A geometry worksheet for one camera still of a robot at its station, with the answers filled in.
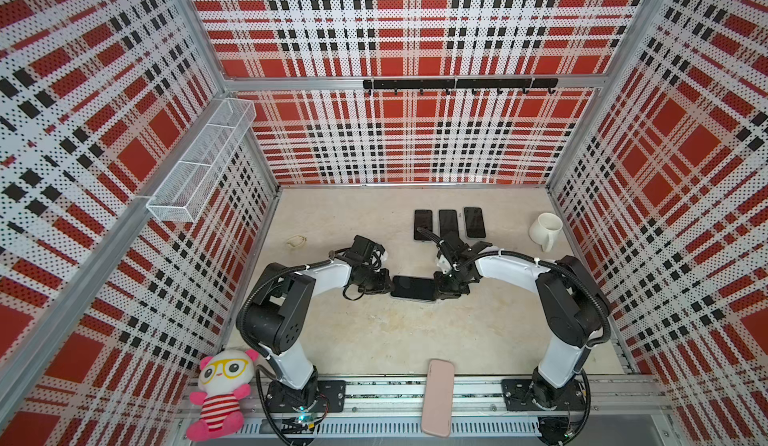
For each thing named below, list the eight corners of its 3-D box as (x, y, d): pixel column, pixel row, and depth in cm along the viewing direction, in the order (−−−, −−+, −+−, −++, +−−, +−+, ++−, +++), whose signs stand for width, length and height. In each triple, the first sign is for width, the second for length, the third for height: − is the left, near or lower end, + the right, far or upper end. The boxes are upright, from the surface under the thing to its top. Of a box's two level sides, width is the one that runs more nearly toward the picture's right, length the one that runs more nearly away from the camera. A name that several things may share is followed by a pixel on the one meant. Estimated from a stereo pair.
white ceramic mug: (534, 253, 102) (543, 239, 96) (525, 227, 110) (533, 212, 104) (559, 253, 102) (570, 239, 96) (548, 227, 110) (557, 212, 104)
